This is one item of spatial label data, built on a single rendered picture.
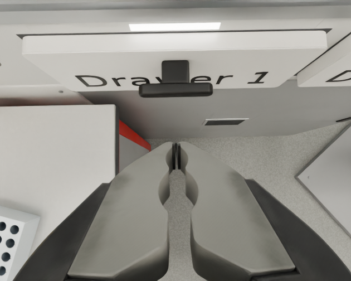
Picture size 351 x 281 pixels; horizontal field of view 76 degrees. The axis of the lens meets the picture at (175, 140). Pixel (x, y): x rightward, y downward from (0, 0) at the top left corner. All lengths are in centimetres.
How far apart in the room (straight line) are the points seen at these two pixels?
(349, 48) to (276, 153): 98
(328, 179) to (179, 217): 74
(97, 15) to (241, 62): 14
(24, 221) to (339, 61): 44
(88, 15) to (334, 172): 125
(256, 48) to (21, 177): 38
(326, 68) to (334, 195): 106
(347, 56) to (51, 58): 29
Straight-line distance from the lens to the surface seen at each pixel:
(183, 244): 119
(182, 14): 21
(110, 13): 21
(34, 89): 43
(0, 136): 47
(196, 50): 23
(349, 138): 139
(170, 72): 23
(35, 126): 44
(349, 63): 32
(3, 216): 42
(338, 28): 28
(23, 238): 41
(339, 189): 135
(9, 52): 31
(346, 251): 146
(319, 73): 33
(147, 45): 23
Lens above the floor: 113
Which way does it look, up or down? 84 degrees down
